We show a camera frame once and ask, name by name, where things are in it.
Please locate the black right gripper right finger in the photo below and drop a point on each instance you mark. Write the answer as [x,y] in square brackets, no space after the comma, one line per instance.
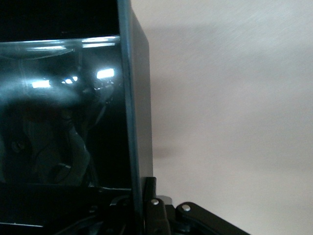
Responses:
[156,218]

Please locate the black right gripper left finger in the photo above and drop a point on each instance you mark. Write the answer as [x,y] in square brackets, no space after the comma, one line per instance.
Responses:
[122,215]

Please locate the black plastic box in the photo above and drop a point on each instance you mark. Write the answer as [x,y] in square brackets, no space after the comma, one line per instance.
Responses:
[61,110]

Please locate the table cover mat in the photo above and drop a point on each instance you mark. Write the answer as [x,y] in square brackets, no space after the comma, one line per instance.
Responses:
[232,98]

